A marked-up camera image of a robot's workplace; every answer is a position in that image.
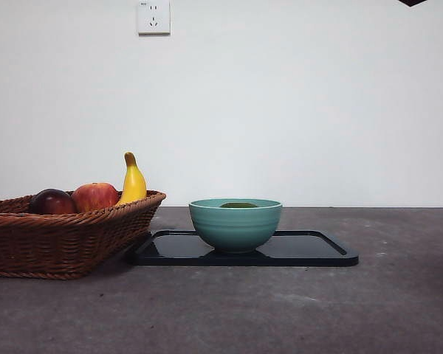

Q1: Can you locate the teal ceramic bowl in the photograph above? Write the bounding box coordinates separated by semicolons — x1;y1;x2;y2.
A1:
188;198;284;254

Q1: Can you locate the black rectangular tray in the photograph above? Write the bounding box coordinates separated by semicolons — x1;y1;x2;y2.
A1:
125;229;360;267

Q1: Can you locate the yellow banana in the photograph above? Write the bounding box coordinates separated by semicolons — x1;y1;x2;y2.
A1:
114;151;148;207

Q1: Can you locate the white wall power socket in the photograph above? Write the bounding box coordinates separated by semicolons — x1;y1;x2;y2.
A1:
138;0;171;36

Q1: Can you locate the brown woven wicker basket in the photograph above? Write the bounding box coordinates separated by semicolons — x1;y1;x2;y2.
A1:
0;190;167;280

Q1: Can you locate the dark red plum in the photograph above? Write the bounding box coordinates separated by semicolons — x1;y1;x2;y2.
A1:
29;188;78;215

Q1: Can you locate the red yellow apple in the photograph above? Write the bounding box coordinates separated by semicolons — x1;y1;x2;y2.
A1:
71;181;120;214

